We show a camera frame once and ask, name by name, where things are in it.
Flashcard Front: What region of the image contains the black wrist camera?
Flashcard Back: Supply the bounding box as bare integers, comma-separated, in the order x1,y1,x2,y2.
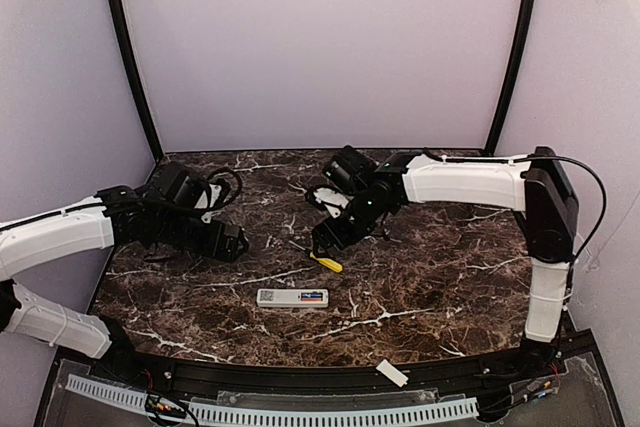
305,145,378,218
149,161,243,224

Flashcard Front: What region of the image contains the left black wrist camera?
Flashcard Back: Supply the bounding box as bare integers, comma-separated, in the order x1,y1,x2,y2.
149,161,243,224

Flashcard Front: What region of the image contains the left black frame post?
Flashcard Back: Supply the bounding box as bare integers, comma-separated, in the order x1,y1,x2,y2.
108,0,164,163

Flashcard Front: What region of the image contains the white remote control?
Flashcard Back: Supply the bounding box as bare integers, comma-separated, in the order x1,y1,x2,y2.
256,289,329,308

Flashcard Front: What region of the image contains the right black frame post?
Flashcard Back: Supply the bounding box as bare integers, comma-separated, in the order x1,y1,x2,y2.
483,0,535,156

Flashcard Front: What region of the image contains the orange blue battery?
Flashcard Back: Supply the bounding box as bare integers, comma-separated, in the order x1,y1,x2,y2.
300,291,326,302
300,298,328,308

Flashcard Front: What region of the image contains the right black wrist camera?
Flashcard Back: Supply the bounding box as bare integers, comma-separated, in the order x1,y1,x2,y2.
305,145,378,218

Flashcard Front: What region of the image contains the yellow handled screwdriver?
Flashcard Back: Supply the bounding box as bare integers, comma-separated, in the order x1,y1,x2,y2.
288,240,343,273

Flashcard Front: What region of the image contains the white slotted cable duct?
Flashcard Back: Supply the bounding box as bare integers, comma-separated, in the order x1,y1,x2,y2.
65,374,478,426

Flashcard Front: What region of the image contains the white battery cover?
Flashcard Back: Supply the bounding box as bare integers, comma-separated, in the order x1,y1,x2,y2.
376,359,408,388

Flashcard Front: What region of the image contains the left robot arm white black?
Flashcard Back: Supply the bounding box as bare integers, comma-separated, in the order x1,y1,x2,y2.
1,162,249,359

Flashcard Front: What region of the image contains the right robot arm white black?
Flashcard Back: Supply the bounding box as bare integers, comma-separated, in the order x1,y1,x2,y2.
311,146,590,370

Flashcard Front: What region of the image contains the black frame post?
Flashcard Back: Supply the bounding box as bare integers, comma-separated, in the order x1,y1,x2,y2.
108,0,164,163
483,0,535,156

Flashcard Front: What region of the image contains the black front table rail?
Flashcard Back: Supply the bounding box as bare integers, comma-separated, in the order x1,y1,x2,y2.
91,320,563,397

